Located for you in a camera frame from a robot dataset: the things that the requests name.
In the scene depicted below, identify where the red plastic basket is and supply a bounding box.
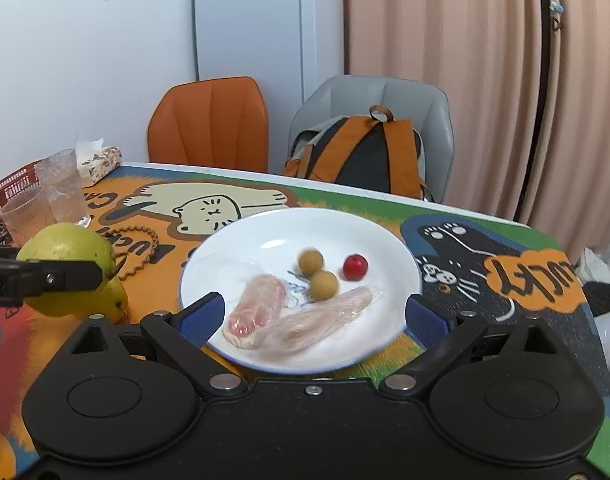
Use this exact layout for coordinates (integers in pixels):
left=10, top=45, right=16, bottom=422
left=0, top=160, right=43, bottom=221

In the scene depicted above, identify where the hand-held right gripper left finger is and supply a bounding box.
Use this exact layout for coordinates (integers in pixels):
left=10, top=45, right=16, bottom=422
left=68, top=291, right=248, bottom=396

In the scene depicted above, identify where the clear plastic cup, front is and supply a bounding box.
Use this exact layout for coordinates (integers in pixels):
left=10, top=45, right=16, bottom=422
left=0, top=185, right=56, bottom=246

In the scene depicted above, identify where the brown longan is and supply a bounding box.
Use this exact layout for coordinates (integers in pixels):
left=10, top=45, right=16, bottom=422
left=310, top=270, right=341, bottom=299
left=297, top=248, right=325, bottom=277

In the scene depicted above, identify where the orange chair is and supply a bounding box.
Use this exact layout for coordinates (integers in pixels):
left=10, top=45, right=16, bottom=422
left=148, top=76, right=269, bottom=173

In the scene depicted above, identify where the grey chair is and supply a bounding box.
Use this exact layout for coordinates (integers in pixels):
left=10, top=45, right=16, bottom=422
left=288, top=76, right=456, bottom=203

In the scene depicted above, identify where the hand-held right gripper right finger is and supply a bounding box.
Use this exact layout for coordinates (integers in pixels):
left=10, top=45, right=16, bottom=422
left=380, top=294, right=583, bottom=395

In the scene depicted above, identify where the pink sausage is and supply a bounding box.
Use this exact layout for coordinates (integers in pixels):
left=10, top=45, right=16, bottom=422
left=224, top=274, right=288, bottom=350

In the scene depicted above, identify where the clear plastic cup, back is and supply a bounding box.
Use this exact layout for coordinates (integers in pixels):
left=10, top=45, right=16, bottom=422
left=35, top=149, right=92, bottom=228

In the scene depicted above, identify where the black bag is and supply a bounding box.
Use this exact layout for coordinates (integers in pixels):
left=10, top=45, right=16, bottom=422
left=582, top=280, right=610, bottom=317

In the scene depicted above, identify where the small red fruit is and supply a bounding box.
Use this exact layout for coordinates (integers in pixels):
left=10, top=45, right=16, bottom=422
left=343, top=253, right=369, bottom=281

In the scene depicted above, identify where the pink curtain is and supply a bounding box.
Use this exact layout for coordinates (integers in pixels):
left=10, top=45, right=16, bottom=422
left=522, top=0, right=610, bottom=261
left=342, top=0, right=553, bottom=221

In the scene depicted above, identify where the white ceramic plate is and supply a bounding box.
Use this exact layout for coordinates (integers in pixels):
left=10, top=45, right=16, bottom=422
left=180, top=207, right=423, bottom=375

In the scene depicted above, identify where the orange and black backpack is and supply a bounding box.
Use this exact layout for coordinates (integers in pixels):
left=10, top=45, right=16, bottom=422
left=283, top=105, right=436, bottom=202

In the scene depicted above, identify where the cartoon cat table mat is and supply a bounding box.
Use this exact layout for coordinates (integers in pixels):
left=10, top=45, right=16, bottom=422
left=0, top=162, right=610, bottom=480

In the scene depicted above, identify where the clear plastic cup, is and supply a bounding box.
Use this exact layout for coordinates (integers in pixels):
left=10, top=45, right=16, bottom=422
left=35, top=149, right=92, bottom=228
left=0, top=185, right=56, bottom=246

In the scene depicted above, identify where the patterned tissue box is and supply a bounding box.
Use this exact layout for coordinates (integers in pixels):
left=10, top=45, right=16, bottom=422
left=75, top=136, right=123, bottom=183

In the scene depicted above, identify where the white refrigerator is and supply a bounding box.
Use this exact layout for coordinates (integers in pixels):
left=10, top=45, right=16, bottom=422
left=192, top=0, right=345, bottom=106

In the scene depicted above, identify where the yellow-green pear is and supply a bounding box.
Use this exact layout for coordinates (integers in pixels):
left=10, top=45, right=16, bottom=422
left=16, top=223, right=117, bottom=317
left=102, top=277, right=129, bottom=323

